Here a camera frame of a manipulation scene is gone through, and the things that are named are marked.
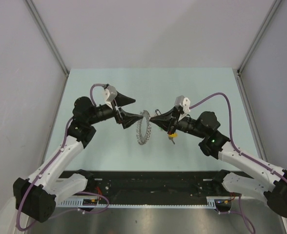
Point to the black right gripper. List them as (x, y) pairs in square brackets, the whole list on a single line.
[(169, 120)]

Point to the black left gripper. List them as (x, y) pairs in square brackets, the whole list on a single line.
[(126, 118)]

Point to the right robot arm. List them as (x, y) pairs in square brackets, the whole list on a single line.
[(265, 182)]

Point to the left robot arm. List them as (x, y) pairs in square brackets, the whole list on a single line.
[(38, 195)]

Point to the black tag key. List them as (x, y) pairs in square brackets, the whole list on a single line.
[(158, 112)]

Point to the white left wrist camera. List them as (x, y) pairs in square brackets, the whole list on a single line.
[(109, 94)]

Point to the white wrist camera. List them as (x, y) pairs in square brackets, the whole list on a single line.
[(183, 102), (109, 94)]

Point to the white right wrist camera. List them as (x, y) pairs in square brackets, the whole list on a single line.
[(183, 102)]

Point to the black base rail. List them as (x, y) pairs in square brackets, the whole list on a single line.
[(154, 188)]

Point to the aluminium frame post right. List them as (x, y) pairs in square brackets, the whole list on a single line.
[(260, 33)]

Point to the aluminium frame post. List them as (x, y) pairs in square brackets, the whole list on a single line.
[(46, 35), (260, 33)]

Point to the aluminium frame post left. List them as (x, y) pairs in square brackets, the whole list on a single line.
[(46, 35)]

